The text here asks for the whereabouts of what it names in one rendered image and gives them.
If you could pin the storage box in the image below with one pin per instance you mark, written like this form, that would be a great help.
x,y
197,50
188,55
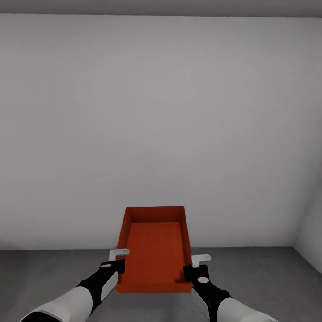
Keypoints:
x,y
158,241

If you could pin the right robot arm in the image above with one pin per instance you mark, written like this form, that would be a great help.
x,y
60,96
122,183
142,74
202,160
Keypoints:
x,y
216,304

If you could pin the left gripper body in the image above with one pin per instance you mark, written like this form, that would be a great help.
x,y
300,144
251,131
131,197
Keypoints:
x,y
120,265

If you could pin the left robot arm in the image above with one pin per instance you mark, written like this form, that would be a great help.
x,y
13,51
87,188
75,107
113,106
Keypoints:
x,y
79,303

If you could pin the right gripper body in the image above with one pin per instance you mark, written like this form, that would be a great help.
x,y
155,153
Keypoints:
x,y
189,271

